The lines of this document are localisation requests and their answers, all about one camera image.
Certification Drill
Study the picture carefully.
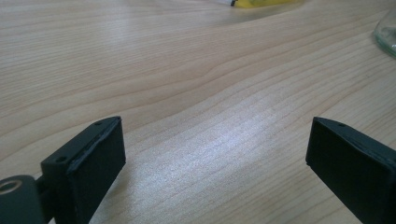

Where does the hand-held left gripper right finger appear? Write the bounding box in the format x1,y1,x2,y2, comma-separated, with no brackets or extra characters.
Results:
304,116,396,224

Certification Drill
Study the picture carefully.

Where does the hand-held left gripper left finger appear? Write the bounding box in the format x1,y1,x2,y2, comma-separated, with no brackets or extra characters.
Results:
40,116,127,224

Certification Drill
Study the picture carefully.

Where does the clear glass vessel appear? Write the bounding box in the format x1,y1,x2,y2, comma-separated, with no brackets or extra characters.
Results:
373,8,396,59

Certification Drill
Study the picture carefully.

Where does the yellow object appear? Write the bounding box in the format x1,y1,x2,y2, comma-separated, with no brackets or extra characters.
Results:
230,0,301,8

